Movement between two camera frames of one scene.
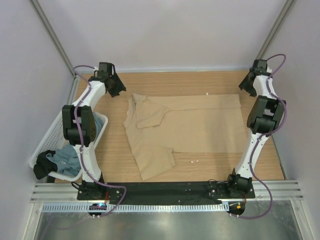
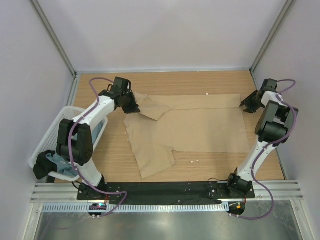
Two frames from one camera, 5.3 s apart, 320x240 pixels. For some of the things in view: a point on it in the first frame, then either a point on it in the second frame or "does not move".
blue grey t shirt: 67,158 does not move
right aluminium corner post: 289,6 does not move
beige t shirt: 157,125 does not move
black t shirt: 44,166 does not move
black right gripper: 243,85 → 247,102
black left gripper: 120,87 → 134,107
